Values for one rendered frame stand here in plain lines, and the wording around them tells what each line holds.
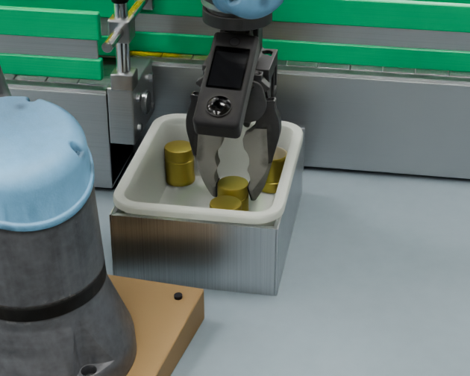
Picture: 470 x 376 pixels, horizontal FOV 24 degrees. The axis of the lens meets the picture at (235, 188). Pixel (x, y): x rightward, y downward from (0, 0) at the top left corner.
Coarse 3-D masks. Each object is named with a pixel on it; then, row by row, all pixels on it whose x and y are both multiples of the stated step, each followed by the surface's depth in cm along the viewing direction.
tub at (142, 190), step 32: (160, 128) 124; (288, 128) 123; (160, 160) 124; (224, 160) 127; (288, 160) 116; (128, 192) 111; (160, 192) 124; (192, 192) 124; (288, 192) 111; (256, 224) 107
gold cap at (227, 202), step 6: (216, 198) 114; (222, 198) 114; (228, 198) 114; (234, 198) 114; (210, 204) 113; (216, 204) 113; (222, 204) 113; (228, 204) 113; (234, 204) 113; (240, 204) 113
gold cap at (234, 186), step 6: (222, 180) 118; (228, 180) 118; (234, 180) 118; (240, 180) 118; (246, 180) 118; (222, 186) 116; (228, 186) 116; (234, 186) 116; (240, 186) 116; (246, 186) 116; (222, 192) 116; (228, 192) 116; (234, 192) 116; (240, 192) 116; (246, 192) 117; (240, 198) 116; (246, 198) 117; (246, 204) 117; (246, 210) 118
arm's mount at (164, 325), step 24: (120, 288) 105; (144, 288) 105; (168, 288) 105; (192, 288) 104; (144, 312) 102; (168, 312) 102; (192, 312) 102; (144, 336) 99; (168, 336) 98; (192, 336) 103; (144, 360) 96; (168, 360) 97
